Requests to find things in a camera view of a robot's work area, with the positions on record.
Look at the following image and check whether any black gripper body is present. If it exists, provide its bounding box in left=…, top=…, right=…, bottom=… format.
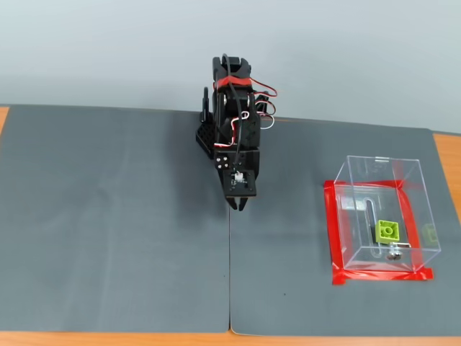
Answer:
left=230, top=147, right=261, bottom=179

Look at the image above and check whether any green lego block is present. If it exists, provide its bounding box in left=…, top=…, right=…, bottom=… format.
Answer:
left=374, top=219, right=401, bottom=244

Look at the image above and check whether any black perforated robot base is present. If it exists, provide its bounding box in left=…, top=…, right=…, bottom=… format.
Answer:
left=194, top=118, right=217, bottom=160

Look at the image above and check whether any transparent plastic box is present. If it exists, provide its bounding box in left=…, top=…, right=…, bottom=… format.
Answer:
left=334, top=155, right=442, bottom=272

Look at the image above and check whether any black table clamp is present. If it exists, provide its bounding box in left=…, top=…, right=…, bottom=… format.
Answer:
left=200, top=86, right=213, bottom=123

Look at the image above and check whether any grey rubber mat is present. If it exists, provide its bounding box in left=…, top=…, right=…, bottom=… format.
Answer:
left=228, top=111, right=461, bottom=340
left=0, top=105, right=231, bottom=333

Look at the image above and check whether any red tape strip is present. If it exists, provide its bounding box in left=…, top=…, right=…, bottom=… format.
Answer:
left=395, top=187, right=424, bottom=271
left=331, top=265, right=435, bottom=286
left=323, top=181, right=346, bottom=267
left=323, top=179, right=406, bottom=190

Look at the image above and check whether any black gripper camera mount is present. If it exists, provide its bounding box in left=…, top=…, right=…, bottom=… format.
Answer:
left=223, top=169, right=258, bottom=199

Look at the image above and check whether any red white servo wire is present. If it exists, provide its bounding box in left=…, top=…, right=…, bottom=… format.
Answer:
left=214, top=110, right=250, bottom=149
left=250, top=77, right=279, bottom=130

